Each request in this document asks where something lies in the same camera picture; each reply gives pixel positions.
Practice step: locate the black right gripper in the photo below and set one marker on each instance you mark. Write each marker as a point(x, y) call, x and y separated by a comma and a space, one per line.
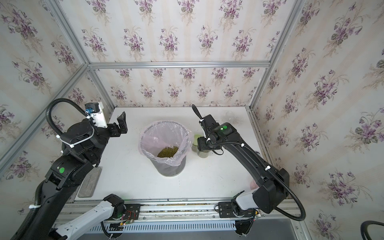
point(201, 145)

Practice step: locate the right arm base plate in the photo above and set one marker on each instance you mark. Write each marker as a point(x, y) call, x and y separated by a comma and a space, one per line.
point(229, 210)

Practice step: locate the green mung beans pile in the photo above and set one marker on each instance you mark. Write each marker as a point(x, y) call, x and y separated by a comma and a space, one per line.
point(168, 152)

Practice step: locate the white slotted cable duct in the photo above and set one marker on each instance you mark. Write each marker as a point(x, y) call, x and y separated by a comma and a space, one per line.
point(171, 227)

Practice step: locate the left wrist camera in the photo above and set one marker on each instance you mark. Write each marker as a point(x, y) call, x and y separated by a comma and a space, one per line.
point(95, 112)

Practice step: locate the red lid bean jar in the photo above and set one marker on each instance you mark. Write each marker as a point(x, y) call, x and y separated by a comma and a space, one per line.
point(204, 154)

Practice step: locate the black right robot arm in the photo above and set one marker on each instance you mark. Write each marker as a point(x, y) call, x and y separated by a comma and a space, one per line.
point(272, 184)

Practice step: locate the white lid bean jar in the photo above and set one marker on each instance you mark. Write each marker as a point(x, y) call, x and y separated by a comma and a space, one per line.
point(231, 118)

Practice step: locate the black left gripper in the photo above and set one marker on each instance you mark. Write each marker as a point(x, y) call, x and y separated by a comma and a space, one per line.
point(114, 131)

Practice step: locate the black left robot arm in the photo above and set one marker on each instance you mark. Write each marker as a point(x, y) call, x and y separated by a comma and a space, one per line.
point(82, 145)

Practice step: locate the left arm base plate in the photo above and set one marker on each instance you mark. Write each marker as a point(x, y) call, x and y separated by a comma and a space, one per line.
point(129, 214)

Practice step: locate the mesh bin with pink bag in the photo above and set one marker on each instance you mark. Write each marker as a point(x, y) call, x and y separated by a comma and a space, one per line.
point(166, 144)

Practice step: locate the green lid bean jar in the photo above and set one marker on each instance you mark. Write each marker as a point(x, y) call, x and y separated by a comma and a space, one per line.
point(195, 143)

